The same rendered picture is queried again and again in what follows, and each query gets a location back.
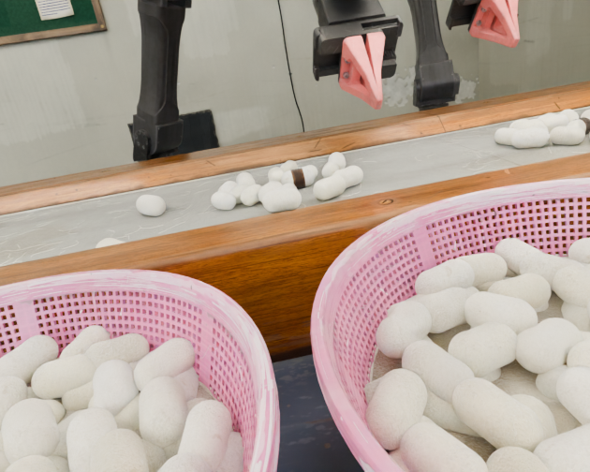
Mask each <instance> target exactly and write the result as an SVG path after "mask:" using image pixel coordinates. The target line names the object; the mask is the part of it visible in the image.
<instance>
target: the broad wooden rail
mask: <svg viewBox="0 0 590 472"><path fill-rule="evenodd" d="M585 107H590V81H582V82H577V83H572V84H567V85H561V86H555V87H551V88H545V89H540V90H535V91H530V92H524V93H519V94H514V95H509V96H500V97H494V98H488V99H483V100H478V101H473V102H467V103H463V104H457V105H452V106H447V107H442V108H436V109H431V110H426V111H416V112H410V113H406V114H400V115H395V116H390V117H385V118H379V119H375V120H369V121H364V122H358V123H353V124H348V125H339V126H333V127H328V128H322V129H318V130H312V131H307V132H302V133H297V134H291V135H286V136H281V137H275V138H270V139H265V140H255V141H250V142H245V143H240V144H234V145H230V146H224V147H219V148H213V149H208V150H203V151H197V152H193V153H189V154H182V155H173V156H167V157H162V158H157V159H151V160H146V161H141V162H136V163H130V164H125V165H120V166H115V167H109V168H105V169H99V170H89V171H84V172H79V173H73V174H68V175H63V176H58V177H52V178H48V179H42V180H37V181H32V182H27V183H21V184H12V185H6V186H1V187H0V215H5V214H15V213H19V212H25V211H30V210H35V209H40V208H45V207H51V206H55V205H60V204H66V203H70V202H76V201H81V200H86V199H95V198H101V197H106V196H110V195H116V194H121V193H126V192H131V191H136V190H142V189H146V188H152V187H157V186H161V185H167V184H176V183H181V182H186V181H192V180H197V179H201V178H207V177H212V176H217V175H222V174H227V173H232V172H237V171H243V170H251V169H257V168H262V167H268V166H272V165H277V164H283V163H286V162H287V161H289V160H292V161H298V160H303V159H308V158H313V157H318V156H324V155H331V154H332V153H336V152H338V153H342V152H348V151H353V150H359V149H363V148H368V147H374V146H378V145H384V144H389V143H394V142H399V141H404V140H414V139H418V138H424V137H429V136H433V135H439V134H444V133H450V132H454V131H459V130H465V129H469V128H475V127H480V126H485V125H494V124H500V123H505V122H509V121H515V120H520V119H524V118H530V117H535V116H540V115H544V114H547V113H556V112H560V111H563V110H575V109H580V108H585Z"/></svg>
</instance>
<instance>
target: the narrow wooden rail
mask: <svg viewBox="0 0 590 472"><path fill-rule="evenodd" d="M578 178H590V153H585V154H580V155H571V156H566V157H561V158H556V159H552V160H547V161H541V162H537V163H532V164H527V165H522V166H518V167H512V168H507V169H502V170H494V171H489V172H484V173H479V174H474V175H469V176H465V177H460V178H455V179H450V180H445V181H440V182H435V183H430V184H422V185H417V186H411V187H407V188H402V189H397V190H392V191H388V192H382V193H377V194H373V195H368V196H363V197H358V198H354V199H344V200H339V201H335V202H330V203H325V204H320V205H315V206H310V207H305V208H301V209H296V210H291V211H286V212H281V213H276V214H267V215H263V216H258V217H252V218H247V219H243V220H238V221H233V222H228V223H224V224H218V225H213V226H209V227H204V228H199V229H191V230H185V231H180V232H175V233H171V234H166V235H161V236H156V237H151V238H146V239H141V240H136V241H132V242H127V243H118V244H113V245H108V246H103V247H98V248H94V249H88V250H83V251H79V252H74V253H69V254H64V255H60V256H54V257H49V258H41V259H36V260H31V261H26V262H21V263H16V264H11V265H7V266H2V267H0V287H1V286H4V285H9V284H13V283H18V282H22V281H26V280H31V279H37V278H41V277H47V276H53V275H58V274H65V273H78V272H88V271H100V270H122V269H126V270H149V271H158V272H165V273H176V274H179V275H183V276H187V277H190V278H193V279H196V280H199V281H201V282H203V283H206V284H208V285H210V286H212V287H214V288H217V289H219V290H220V291H222V292H224V293H225V294H226V295H228V296H229V297H230V298H231V299H232V300H233V301H235V302H236V303H237V304H239V305H240V306H241V307H242V309H243V310H244V311H245V312H246V314H247V315H249V316H250V317H251V318H252V320H253V321H254V323H255V324H256V326H257V327H258V329H259V331H260V333H261V335H262V337H263V340H264V342H265V344H266V346H267V348H268V351H269V354H270V357H271V360H272V363H274V362H278V361H285V360H290V359H294V358H299V357H302V356H307V355H311V354H313V352H312V344H311V335H310V327H311V314H312V308H313V303H314V300H315V297H316V294H317V290H318V287H319V285H320V283H321V281H322V278H323V277H324V275H325V273H326V272H327V271H328V269H329V268H330V267H331V265H332V264H333V262H334V261H335V260H336V259H337V258H338V257H339V256H340V254H341V253H342V252H343V251H344V250H345V249H347V248H348V247H349V246H350V245H351V244H352V243H354V242H355V241H356V240H358V239H359V238H360V237H361V236H362V235H363V234H365V233H366V232H368V231H369V230H371V229H373V228H375V227H377V226H379V225H380V224H382V223H384V222H386V221H388V220H390V219H392V218H394V217H396V216H398V215H400V214H404V213H406V212H409V211H411V210H414V209H417V208H419V207H421V206H424V205H427V204H430V203H433V202H437V201H440V200H442V199H449V198H452V197H456V196H461V195H464V194H468V193H473V192H478V191H481V190H487V189H492V188H498V187H503V186H509V185H516V184H529V183H536V182H545V181H554V180H566V179H578Z"/></svg>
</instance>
